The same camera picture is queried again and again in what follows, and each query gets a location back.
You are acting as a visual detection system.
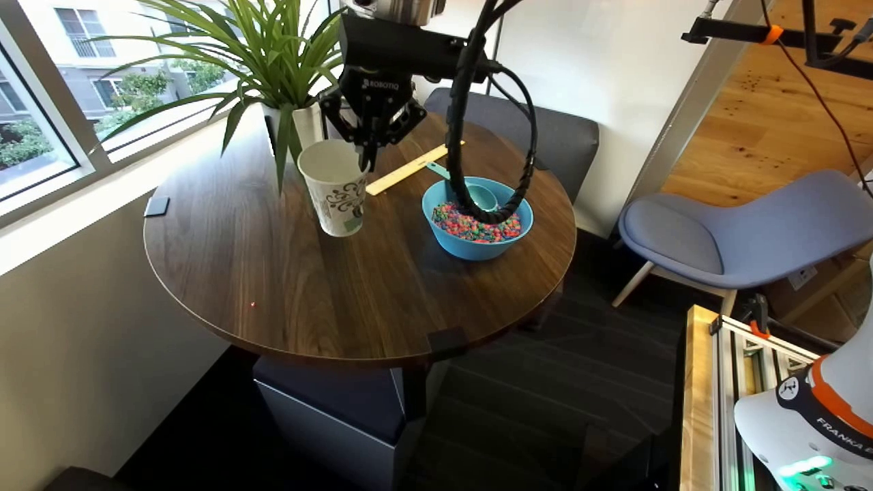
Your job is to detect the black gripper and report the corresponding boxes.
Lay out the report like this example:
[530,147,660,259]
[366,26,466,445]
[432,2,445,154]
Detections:
[317,68,429,173]

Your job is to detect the white floral paper cup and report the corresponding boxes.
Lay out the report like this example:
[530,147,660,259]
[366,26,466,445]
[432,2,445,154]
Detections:
[295,135,373,240]

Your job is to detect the blue bowl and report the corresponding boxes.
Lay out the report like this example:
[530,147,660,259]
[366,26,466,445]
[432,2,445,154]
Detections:
[421,173,537,263]

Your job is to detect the flat light wooden stick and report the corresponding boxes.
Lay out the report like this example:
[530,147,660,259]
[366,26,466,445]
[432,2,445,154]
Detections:
[362,138,452,198]

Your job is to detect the white plant pot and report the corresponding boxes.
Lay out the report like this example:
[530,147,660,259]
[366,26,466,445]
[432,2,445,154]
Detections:
[260,97,327,167]

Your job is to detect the green spiky leaf plant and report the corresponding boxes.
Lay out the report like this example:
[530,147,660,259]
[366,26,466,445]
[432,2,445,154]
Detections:
[89,0,366,198]

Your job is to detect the teal plastic scoop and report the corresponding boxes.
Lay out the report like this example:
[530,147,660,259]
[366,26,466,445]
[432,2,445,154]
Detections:
[425,161,518,218]

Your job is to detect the colourful cereal pieces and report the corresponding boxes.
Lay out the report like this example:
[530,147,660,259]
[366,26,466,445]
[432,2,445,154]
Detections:
[432,198,530,248]

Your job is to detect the grey upholstered armchair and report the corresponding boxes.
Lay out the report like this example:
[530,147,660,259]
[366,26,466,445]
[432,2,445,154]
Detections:
[422,83,602,240]

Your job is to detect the small grey table edge clip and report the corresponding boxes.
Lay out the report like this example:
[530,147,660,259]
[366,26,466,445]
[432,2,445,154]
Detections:
[143,190,175,221]

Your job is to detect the grey metal table base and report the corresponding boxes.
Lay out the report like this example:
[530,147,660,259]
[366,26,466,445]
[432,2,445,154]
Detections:
[252,352,432,491]

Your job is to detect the black rig with orange clamp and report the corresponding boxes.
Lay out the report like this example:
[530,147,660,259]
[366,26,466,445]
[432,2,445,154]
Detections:
[679,0,873,82]

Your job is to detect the light blue shell chair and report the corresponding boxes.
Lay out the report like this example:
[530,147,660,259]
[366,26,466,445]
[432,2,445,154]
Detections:
[609,169,873,315]

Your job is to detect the brown cardboard box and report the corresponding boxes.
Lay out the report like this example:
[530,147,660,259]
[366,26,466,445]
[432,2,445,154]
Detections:
[762,242,873,349]

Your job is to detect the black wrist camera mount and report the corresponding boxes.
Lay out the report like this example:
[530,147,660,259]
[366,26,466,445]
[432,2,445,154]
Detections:
[340,11,500,83]

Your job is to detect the thick black corrugated hose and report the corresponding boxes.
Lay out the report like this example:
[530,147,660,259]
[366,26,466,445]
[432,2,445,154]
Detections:
[443,0,540,225]

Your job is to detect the window with grey frame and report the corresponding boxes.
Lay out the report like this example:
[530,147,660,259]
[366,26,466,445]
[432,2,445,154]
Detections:
[0,0,370,224]

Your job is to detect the aluminium robot stand frame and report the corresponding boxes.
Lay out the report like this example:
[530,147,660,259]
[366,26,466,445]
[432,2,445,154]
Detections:
[679,302,821,491]

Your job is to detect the thin black rig cable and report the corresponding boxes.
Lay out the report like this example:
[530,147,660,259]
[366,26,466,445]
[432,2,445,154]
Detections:
[773,41,871,190]

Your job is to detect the white robot base orange ring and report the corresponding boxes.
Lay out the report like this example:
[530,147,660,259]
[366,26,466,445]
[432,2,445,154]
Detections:
[731,296,873,491]

